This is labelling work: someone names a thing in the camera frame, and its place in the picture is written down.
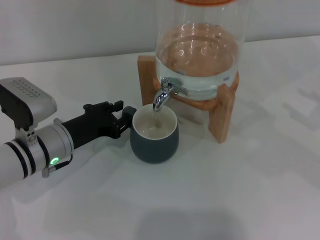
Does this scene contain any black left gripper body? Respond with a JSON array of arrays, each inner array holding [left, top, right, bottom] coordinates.
[[61, 101, 120, 150]]

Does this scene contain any dark grey ceramic cup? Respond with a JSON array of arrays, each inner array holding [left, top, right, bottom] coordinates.
[[129, 104, 180, 165]]

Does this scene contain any chrome dispenser faucet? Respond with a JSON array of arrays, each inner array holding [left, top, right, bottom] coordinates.
[[152, 77, 190, 113]]

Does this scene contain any wooden dispenser stand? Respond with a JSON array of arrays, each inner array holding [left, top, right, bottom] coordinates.
[[137, 55, 240, 145]]

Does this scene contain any glass water dispenser jar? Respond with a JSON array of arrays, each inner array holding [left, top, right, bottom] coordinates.
[[154, 0, 251, 98]]

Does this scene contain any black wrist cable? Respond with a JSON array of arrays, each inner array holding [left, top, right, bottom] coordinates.
[[41, 153, 74, 179]]

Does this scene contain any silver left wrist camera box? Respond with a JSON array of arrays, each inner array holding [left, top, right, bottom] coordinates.
[[0, 77, 58, 140]]

